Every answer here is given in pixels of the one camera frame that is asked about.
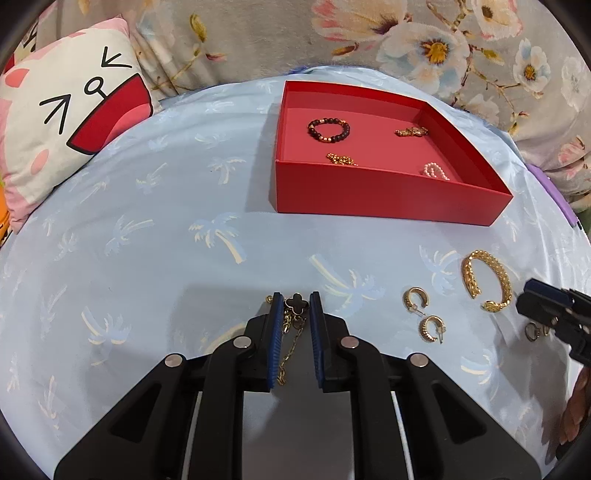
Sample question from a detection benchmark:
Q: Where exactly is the gold ring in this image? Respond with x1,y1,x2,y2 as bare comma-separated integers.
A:
524,321,553,343

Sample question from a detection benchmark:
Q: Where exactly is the gold woven bangle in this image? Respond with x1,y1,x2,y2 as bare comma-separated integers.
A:
461,249,513,313

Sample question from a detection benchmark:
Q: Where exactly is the gold clover chain necklace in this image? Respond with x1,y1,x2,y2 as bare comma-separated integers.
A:
263,292,312,387

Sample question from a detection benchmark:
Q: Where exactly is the gold hoop earring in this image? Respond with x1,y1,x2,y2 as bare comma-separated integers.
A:
403,287,430,317
419,315,447,344

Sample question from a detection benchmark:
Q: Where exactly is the white pearl bracelet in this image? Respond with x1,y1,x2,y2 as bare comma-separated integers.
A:
421,161,452,182

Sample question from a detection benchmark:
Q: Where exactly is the gold wrist watch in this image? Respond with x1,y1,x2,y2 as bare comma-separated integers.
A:
394,126,429,137

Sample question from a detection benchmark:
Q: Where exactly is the black bead bracelet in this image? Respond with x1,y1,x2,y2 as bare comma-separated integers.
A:
306,117,352,144

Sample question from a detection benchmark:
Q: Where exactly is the person's right hand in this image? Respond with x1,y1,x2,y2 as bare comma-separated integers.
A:
556,367,590,459

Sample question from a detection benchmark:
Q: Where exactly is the purple mat edge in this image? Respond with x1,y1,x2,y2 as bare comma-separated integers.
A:
526,164,583,229

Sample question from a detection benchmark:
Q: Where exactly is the light blue palm cloth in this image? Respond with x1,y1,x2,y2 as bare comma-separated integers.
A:
1,77,590,474

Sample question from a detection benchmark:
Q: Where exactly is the red cardboard tray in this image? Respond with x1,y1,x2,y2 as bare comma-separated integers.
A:
273,80,513,226

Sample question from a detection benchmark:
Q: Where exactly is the grey floral blanket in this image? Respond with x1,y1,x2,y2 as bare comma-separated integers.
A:
35,0,590,214

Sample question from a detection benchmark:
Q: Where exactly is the cat face pillow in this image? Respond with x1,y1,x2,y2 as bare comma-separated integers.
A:
1,17,160,231

